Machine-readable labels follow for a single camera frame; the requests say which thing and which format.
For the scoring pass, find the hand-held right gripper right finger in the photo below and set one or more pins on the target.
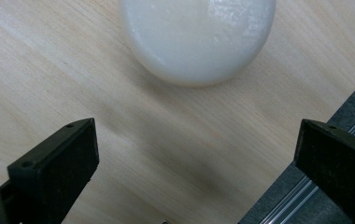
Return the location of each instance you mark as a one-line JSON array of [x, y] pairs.
[[337, 168]]

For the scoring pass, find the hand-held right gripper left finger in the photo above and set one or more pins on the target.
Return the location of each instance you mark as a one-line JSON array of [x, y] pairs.
[[57, 165]]

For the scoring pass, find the dark metal table edge rail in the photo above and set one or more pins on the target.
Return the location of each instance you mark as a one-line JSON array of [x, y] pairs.
[[294, 199]]

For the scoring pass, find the white round bowl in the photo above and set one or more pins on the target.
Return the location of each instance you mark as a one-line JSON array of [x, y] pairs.
[[197, 40]]

